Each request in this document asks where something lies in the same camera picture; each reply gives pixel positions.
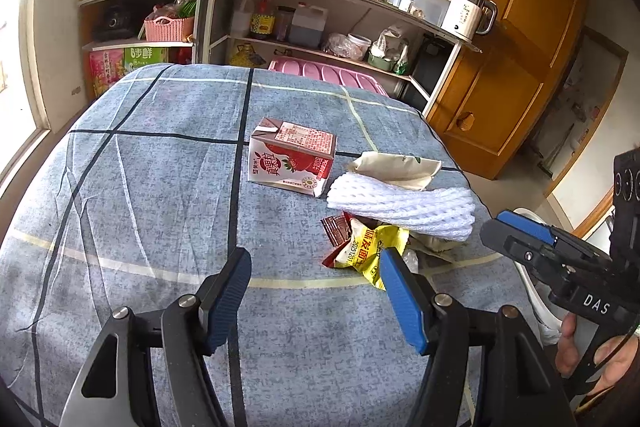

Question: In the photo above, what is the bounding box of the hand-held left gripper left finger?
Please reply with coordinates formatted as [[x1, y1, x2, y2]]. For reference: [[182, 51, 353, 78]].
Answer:
[[59, 248, 252, 427]]

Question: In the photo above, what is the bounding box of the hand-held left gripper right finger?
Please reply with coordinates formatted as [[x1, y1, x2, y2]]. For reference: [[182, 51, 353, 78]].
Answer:
[[380, 247, 578, 427]]

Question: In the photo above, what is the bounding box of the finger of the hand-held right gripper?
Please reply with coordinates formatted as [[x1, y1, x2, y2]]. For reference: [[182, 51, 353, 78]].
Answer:
[[496, 209, 611, 260], [480, 219, 616, 303]]

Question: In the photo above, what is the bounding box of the clear plastic wrapper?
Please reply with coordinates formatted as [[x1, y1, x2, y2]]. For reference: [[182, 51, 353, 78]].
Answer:
[[402, 229, 468, 273]]

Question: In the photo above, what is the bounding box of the yellow snack wrapper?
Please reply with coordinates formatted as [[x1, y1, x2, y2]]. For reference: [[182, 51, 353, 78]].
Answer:
[[322, 218, 416, 292]]

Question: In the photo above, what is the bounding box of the white foam fruit net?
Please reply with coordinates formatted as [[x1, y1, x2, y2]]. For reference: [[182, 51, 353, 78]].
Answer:
[[326, 173, 477, 242]]

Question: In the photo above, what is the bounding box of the brown foil wrapper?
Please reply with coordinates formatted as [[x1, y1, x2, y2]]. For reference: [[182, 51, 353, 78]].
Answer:
[[320, 214, 357, 249]]

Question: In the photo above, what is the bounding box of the beige green paper wrapper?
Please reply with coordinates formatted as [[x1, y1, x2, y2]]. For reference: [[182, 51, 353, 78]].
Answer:
[[347, 151, 443, 192]]

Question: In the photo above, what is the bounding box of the red white milk carton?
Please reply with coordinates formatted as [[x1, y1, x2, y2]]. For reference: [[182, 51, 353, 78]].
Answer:
[[246, 117, 337, 198]]

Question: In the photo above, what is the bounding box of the person's right forearm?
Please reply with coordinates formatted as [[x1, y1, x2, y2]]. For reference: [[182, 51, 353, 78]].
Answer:
[[575, 372, 640, 427]]

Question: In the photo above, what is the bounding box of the person's right hand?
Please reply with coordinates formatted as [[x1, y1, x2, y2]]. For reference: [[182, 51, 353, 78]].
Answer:
[[555, 313, 640, 392]]

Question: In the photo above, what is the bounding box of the wooden door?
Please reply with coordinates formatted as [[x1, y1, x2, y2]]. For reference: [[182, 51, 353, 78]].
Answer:
[[425, 0, 593, 180]]

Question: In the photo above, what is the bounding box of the green snack packet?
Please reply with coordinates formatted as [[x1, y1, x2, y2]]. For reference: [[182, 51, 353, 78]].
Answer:
[[395, 44, 413, 75]]

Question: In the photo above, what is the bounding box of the white electric kettle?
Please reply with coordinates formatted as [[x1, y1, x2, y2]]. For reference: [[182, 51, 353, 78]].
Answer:
[[440, 0, 499, 42]]

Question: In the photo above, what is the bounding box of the green bowl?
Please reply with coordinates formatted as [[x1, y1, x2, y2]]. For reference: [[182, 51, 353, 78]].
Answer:
[[367, 49, 396, 72]]

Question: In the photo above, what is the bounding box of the white food bag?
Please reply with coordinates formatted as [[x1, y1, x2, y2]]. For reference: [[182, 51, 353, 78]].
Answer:
[[375, 27, 411, 68]]

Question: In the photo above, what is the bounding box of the yellow oil bottle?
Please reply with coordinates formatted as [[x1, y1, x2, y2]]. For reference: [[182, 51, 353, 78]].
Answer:
[[230, 42, 268, 68]]

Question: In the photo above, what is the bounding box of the white plastic tub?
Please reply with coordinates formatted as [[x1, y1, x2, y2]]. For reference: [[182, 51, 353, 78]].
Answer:
[[346, 33, 372, 60]]

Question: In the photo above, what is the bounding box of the green carton box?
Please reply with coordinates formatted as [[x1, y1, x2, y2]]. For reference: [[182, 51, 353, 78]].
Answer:
[[124, 46, 170, 75]]

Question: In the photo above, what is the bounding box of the pink carton box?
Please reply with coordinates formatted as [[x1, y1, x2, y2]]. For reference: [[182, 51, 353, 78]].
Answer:
[[89, 49, 126, 100]]

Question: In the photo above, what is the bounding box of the clear plastic bag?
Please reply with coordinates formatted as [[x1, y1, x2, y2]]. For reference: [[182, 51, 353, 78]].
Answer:
[[321, 33, 353, 56]]

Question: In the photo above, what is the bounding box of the pink woven basket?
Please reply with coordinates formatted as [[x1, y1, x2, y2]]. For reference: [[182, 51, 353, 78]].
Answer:
[[144, 16, 195, 44]]

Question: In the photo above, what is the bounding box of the large white metal shelf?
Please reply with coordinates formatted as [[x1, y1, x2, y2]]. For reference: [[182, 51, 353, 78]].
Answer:
[[191, 0, 483, 118]]

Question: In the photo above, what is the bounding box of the dark glass jar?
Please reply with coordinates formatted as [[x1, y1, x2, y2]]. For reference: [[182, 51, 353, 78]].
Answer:
[[274, 6, 296, 42]]

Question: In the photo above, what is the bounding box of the yellow-label sauce bottle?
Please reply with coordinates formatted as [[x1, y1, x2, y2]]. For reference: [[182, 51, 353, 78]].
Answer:
[[250, 0, 277, 40]]

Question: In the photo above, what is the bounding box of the clear plastic bottle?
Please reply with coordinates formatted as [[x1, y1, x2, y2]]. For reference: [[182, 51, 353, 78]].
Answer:
[[229, 0, 255, 38]]

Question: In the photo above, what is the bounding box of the white jug with dark liquid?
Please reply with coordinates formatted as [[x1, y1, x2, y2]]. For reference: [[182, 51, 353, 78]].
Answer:
[[289, 2, 328, 48]]

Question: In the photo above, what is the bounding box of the black kitchen appliance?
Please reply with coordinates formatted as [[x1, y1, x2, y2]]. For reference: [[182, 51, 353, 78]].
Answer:
[[95, 4, 133, 42]]

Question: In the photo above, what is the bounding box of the window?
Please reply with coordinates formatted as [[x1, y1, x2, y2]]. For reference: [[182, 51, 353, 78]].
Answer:
[[0, 0, 53, 188]]

